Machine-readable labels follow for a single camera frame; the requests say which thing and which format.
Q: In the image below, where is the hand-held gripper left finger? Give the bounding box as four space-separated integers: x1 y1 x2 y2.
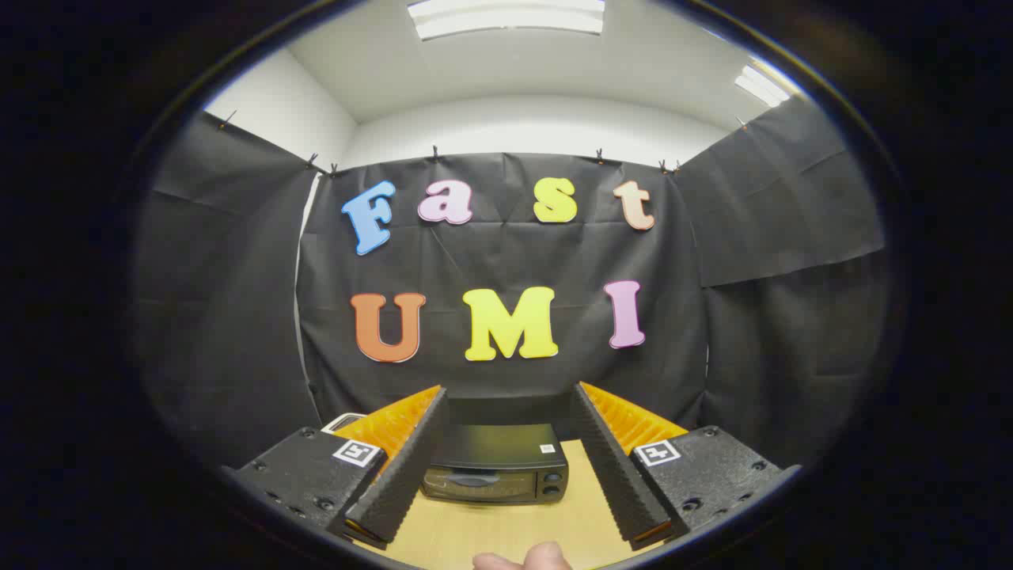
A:
222 386 450 551

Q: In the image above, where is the black toaster oven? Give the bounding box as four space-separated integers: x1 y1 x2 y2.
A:
419 422 571 506

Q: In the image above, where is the ceiling light panel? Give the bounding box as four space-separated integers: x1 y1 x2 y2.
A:
734 63 792 108
408 0 606 41

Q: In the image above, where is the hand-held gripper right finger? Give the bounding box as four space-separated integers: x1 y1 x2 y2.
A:
570 382 802 553

